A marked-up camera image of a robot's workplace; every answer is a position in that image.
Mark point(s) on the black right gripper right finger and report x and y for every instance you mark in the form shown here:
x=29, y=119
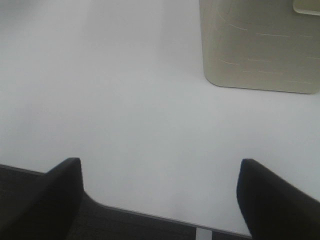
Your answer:
x=272, y=208

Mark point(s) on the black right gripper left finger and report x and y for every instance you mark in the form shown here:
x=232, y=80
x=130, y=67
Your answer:
x=45, y=209

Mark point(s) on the grey table leg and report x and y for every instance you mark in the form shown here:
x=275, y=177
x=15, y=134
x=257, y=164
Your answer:
x=203, y=234

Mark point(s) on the beige plastic storage bin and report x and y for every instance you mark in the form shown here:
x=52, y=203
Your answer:
x=270, y=45

